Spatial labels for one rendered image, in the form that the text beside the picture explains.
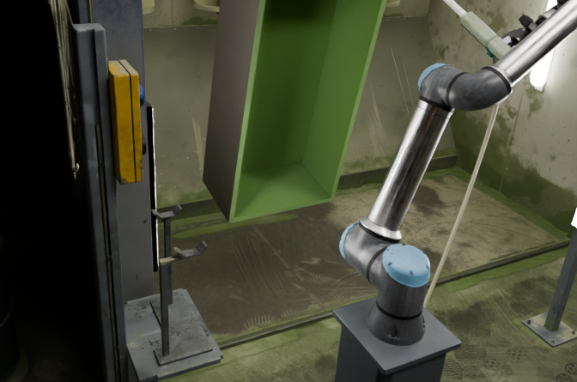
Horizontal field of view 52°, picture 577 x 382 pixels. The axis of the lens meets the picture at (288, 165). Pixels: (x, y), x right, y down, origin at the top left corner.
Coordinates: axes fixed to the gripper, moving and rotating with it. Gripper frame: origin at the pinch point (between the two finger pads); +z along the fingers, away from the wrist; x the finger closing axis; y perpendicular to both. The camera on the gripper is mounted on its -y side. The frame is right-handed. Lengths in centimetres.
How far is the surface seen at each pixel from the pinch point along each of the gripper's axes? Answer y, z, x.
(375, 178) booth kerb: 201, 35, 95
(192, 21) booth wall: 76, 83, 194
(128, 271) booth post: -1, 148, 7
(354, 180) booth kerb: 189, 49, 96
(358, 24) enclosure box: 29, 19, 73
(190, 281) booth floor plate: 95, 157, 45
